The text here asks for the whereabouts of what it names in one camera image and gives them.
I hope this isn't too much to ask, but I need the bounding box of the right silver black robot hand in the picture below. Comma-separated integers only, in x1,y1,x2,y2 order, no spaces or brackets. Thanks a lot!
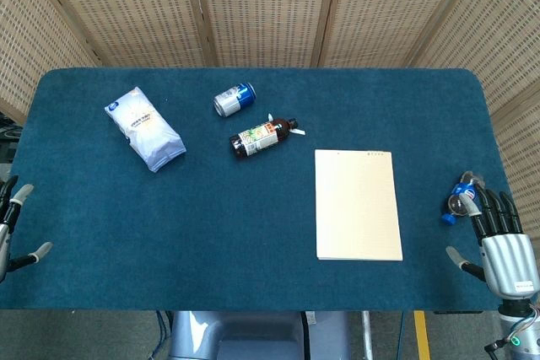
445,186,540,302

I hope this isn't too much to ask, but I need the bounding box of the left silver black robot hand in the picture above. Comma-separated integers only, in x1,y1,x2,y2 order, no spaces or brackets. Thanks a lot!
0,175,54,283

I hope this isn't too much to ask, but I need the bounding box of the cream paper notepad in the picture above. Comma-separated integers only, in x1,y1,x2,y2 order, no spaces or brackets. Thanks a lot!
314,148,404,262

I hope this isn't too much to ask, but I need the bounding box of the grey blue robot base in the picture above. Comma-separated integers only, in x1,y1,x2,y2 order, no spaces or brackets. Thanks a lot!
168,311,351,360

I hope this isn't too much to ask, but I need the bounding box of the crushed blue-label plastic bottle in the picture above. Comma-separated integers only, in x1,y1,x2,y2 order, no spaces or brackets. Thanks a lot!
441,171,486,225

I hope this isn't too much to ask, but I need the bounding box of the dark equipment behind screen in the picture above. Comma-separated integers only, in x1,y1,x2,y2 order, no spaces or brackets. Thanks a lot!
0,111,23,178

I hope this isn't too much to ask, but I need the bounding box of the metal table leg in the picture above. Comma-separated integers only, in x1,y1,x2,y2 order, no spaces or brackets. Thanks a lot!
361,311,375,360

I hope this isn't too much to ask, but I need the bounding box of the white snack bag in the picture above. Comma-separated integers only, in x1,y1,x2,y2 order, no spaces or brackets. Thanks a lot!
104,86,187,174

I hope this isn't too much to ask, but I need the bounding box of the blue felt table cloth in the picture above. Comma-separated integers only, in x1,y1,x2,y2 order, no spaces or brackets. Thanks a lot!
0,67,514,313

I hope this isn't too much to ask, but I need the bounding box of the silver blue drink can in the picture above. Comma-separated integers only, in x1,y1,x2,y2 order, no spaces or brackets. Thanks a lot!
213,82,257,118

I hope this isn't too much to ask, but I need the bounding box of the brown tea bottle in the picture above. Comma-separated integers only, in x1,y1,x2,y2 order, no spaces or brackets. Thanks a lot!
229,113,305,162

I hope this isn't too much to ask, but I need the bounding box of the woven bamboo folding screen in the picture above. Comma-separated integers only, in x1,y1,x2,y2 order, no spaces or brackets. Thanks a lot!
0,0,540,261

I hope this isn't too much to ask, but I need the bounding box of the blue cable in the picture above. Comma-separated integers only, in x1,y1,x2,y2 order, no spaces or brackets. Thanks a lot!
154,311,170,355

